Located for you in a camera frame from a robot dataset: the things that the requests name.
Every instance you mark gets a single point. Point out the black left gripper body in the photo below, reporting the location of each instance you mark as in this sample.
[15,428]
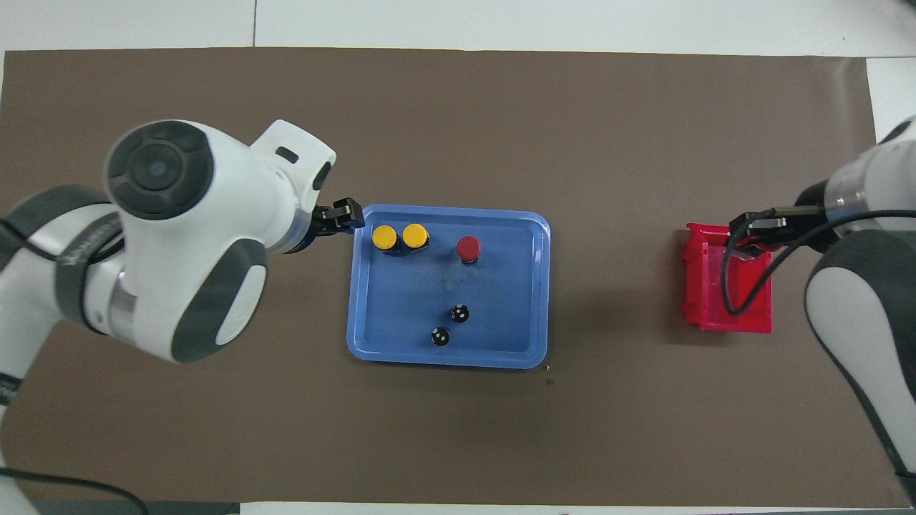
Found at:
[323,220]

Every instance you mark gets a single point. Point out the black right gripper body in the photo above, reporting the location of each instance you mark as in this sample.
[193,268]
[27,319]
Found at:
[801,222]

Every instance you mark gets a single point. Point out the yellow push button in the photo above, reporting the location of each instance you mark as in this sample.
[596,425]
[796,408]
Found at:
[415,234]
[384,237]

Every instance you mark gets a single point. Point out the red push button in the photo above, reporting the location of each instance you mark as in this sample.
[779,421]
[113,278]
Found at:
[469,247]

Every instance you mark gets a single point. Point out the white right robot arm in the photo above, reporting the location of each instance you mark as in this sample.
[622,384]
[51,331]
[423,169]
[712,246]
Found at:
[859,286]

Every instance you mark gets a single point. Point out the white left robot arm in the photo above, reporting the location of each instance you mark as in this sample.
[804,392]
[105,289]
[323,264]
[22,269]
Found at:
[179,236]

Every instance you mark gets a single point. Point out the red plastic bin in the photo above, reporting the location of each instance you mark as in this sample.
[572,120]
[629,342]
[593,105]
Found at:
[748,315]

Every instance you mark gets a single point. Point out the blue plastic tray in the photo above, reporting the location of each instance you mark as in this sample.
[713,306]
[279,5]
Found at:
[429,286]

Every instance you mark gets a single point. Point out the black cylindrical capacitor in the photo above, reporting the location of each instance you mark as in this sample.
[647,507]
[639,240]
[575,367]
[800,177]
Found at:
[460,313]
[440,336]

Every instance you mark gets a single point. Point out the brown table mat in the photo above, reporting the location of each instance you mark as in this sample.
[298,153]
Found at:
[458,107]

